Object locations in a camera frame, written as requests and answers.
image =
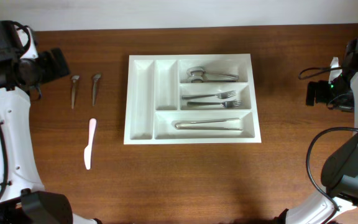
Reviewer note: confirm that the metal tongs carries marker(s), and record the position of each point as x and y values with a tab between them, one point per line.
211	124

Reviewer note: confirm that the white plastic cutlery tray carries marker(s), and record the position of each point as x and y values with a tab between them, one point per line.
156	84

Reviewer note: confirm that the pink plastic knife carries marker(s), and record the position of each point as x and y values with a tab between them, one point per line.
88	149

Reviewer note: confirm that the small metal spoon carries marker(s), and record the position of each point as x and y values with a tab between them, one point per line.
96	78
74	84

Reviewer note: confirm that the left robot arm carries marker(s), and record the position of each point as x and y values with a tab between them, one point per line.
23	198

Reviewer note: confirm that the metal fork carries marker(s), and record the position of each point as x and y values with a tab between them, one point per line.
220	95
224	104

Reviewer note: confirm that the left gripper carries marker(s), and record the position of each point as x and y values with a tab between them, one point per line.
54	71

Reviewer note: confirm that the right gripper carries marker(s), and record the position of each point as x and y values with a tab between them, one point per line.
321	96

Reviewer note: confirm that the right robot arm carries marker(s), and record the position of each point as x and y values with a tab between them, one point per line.
338	191

